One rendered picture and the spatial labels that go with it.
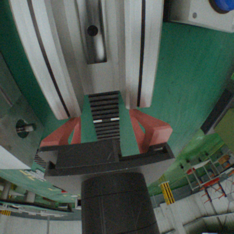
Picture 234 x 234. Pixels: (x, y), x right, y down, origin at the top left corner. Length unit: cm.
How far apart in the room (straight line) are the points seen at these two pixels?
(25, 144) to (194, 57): 33
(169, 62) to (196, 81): 9
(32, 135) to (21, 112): 5
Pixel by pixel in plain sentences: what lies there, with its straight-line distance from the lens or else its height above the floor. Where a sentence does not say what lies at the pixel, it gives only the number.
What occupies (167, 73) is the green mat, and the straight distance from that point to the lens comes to 21.
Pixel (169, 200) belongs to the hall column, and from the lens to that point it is 642.
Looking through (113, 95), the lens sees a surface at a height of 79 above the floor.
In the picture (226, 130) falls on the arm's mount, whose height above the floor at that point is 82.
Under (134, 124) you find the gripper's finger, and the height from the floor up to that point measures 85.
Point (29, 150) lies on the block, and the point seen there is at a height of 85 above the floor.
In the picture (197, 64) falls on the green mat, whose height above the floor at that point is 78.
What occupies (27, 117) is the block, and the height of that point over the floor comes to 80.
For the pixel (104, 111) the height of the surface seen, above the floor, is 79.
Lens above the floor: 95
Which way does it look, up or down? 47 degrees down
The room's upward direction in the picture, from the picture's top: 167 degrees clockwise
